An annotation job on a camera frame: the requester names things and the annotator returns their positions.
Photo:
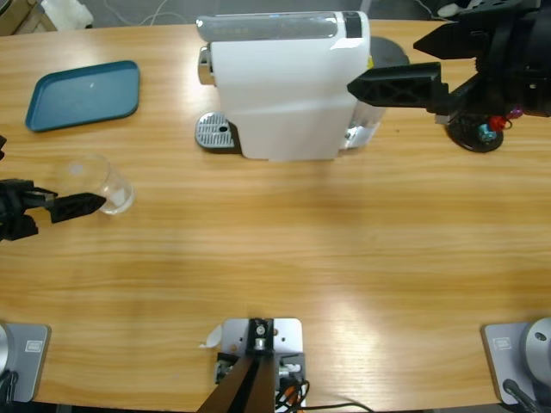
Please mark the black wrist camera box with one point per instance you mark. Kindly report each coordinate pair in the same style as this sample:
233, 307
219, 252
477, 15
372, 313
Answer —
2, 148

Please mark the teal plastic tray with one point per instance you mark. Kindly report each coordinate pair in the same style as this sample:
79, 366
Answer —
84, 94

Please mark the teal coffee capsule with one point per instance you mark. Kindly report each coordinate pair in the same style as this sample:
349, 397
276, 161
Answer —
486, 132

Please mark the clear water tank grey lid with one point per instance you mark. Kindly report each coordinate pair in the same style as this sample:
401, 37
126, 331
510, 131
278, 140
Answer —
389, 49

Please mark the white capsule coffee machine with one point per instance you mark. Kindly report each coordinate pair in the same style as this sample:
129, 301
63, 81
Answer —
284, 99

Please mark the dark camera post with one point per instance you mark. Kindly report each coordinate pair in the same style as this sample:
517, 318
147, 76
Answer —
241, 387

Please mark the white camera mounting plate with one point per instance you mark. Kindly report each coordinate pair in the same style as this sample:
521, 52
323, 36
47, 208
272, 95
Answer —
286, 335

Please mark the clear drinking glass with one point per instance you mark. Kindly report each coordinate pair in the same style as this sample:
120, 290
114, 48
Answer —
116, 189

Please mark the white tape tag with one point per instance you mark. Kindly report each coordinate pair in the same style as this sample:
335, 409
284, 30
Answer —
211, 337

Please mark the brown cardboard box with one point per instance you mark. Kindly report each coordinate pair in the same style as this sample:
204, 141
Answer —
15, 15

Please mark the purple coffee capsule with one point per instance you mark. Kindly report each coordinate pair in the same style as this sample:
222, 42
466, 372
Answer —
515, 113

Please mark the black capsule holder with rods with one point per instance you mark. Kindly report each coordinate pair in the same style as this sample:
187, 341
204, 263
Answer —
469, 135

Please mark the white power adapter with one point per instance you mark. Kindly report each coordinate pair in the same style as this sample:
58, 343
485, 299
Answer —
447, 8

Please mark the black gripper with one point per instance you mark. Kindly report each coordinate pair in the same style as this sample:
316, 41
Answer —
17, 211
512, 64

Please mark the red coffee capsule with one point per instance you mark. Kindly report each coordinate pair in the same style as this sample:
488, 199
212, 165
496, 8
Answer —
497, 123

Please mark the white foam block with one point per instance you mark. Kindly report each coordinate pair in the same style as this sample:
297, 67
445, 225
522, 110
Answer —
69, 10

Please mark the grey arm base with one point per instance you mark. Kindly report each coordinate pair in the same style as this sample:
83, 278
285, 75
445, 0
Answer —
26, 361
512, 357

